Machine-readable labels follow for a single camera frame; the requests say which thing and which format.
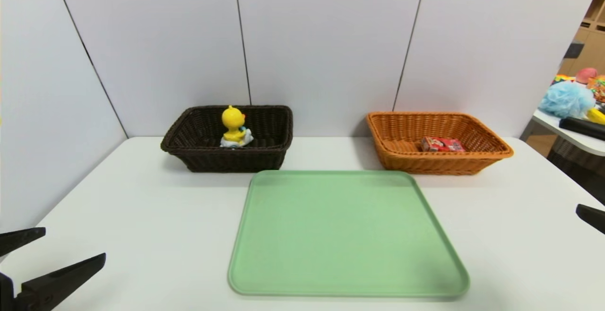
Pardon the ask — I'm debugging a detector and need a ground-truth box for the colourful snack package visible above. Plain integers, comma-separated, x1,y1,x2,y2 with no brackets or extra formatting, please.
588,75,605,104

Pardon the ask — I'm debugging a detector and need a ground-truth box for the light blue bath loofah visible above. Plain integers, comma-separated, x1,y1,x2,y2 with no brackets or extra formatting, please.
538,81,596,119

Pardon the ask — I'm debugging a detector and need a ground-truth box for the yellow duck scooter toy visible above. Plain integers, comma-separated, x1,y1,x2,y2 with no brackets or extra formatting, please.
220,105,254,149

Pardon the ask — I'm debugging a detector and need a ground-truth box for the orange wicker basket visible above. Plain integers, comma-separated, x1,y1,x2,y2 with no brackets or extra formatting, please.
366,112,515,175

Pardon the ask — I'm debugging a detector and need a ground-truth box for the wooden shelf unit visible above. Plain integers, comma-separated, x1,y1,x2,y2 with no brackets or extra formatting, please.
560,0,605,79

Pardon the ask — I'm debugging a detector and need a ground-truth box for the long black object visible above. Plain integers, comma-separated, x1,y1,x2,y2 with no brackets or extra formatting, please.
559,117,605,141

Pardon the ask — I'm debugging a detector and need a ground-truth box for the pink round object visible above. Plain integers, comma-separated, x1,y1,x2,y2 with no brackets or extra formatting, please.
575,68,598,85

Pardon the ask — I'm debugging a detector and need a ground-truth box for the red cartoon milk carton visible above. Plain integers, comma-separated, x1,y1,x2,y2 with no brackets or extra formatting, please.
420,136,466,153

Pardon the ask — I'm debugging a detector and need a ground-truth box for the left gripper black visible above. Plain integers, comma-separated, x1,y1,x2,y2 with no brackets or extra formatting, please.
0,227,106,311

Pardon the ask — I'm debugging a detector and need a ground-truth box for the light green plastic tray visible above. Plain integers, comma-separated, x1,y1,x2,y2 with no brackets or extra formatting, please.
228,170,471,298

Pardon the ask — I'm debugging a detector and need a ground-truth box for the white side table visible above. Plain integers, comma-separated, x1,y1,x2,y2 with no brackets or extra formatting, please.
532,109,605,156

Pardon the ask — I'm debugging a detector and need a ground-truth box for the dark brown wicker basket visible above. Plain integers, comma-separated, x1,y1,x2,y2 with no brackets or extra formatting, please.
160,105,294,173

